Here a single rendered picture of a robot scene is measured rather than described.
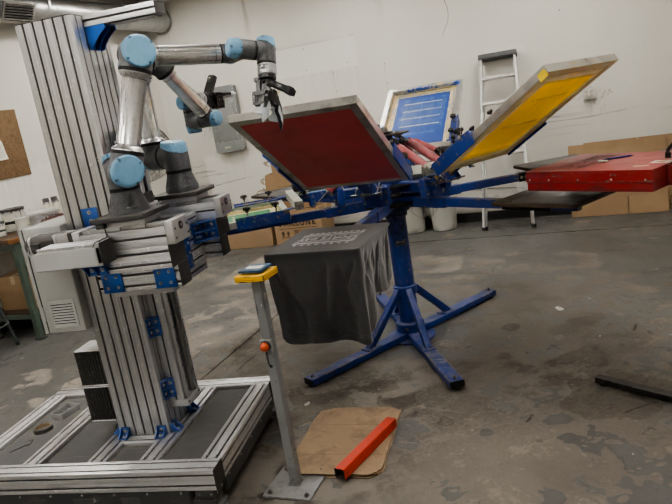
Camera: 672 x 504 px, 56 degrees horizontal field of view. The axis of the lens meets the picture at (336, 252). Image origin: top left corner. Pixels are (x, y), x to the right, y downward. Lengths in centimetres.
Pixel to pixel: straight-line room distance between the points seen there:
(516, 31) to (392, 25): 130
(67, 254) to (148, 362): 66
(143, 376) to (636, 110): 550
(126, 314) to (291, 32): 530
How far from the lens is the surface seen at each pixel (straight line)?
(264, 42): 259
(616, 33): 704
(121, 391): 307
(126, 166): 238
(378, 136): 281
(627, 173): 280
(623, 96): 705
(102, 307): 294
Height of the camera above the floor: 155
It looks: 13 degrees down
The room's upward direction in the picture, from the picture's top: 9 degrees counter-clockwise
